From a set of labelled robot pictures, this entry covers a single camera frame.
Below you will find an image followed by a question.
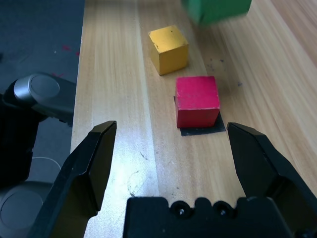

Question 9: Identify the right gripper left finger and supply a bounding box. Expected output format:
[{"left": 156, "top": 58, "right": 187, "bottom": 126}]
[{"left": 26, "top": 120, "right": 118, "bottom": 238}]

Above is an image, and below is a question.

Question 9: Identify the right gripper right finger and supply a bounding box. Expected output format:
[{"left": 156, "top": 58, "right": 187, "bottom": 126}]
[{"left": 226, "top": 122, "right": 317, "bottom": 238}]

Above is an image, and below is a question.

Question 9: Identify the red wooden block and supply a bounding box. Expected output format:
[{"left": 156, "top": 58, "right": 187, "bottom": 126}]
[{"left": 175, "top": 75, "right": 221, "bottom": 129}]

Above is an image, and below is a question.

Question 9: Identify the yellow wooden block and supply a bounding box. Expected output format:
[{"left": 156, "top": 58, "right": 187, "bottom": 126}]
[{"left": 148, "top": 24, "right": 190, "bottom": 76}]

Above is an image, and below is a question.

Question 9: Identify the green wooden block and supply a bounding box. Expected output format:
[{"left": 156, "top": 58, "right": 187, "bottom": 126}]
[{"left": 181, "top": 0, "right": 253, "bottom": 26}]

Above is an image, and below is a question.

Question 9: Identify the grey right robot leg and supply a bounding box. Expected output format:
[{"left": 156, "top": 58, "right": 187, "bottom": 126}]
[{"left": 0, "top": 180, "right": 56, "bottom": 238}]

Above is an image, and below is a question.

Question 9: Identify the grey robot leg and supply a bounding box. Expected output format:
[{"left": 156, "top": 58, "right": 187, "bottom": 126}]
[
  {"left": 1, "top": 72, "right": 76, "bottom": 125},
  {"left": 0, "top": 180, "right": 56, "bottom": 238}
]

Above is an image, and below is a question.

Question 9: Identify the black square pad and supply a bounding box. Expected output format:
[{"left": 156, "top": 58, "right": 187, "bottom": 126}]
[{"left": 173, "top": 95, "right": 227, "bottom": 137}]

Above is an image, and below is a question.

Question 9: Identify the grey left robot leg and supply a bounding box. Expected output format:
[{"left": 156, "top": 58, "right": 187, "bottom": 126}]
[{"left": 1, "top": 72, "right": 76, "bottom": 125}]

